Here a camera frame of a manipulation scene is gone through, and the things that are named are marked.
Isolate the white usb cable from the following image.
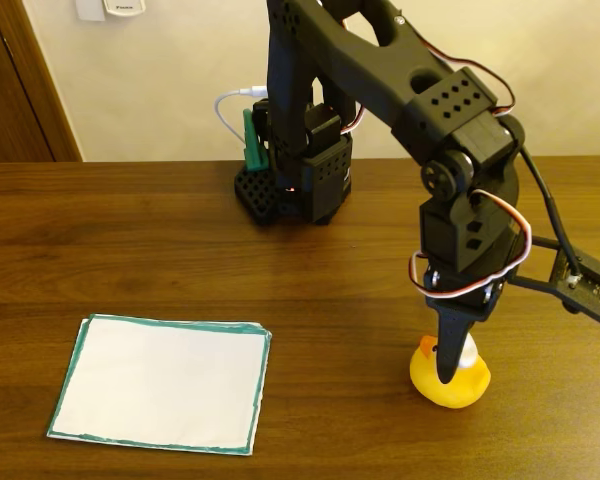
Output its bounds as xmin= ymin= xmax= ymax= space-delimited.
xmin=213 ymin=85 xmax=270 ymax=147

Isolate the green table clamp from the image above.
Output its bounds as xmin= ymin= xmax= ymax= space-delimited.
xmin=242 ymin=108 xmax=271 ymax=173

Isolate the white wall switch plate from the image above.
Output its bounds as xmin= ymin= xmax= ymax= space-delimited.
xmin=75 ymin=0 xmax=107 ymax=23

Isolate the black camera cable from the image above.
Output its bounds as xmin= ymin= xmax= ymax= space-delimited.
xmin=518 ymin=143 xmax=582 ymax=282

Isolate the white paper sheet green border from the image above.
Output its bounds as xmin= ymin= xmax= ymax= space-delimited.
xmin=46 ymin=313 xmax=274 ymax=457

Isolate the white wall controller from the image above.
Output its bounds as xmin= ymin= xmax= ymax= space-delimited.
xmin=101 ymin=0 xmax=147 ymax=17

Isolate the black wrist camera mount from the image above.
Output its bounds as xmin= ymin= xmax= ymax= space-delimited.
xmin=508 ymin=234 xmax=600 ymax=331

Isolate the red white black servo cable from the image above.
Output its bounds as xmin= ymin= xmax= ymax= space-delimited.
xmin=412 ymin=27 xmax=516 ymax=119
xmin=408 ymin=188 xmax=534 ymax=302

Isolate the yellow rubber duck toy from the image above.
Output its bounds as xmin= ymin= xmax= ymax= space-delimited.
xmin=409 ymin=334 xmax=492 ymax=410

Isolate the brown wooden door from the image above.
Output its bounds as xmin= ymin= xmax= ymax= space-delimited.
xmin=0 ymin=0 xmax=84 ymax=164

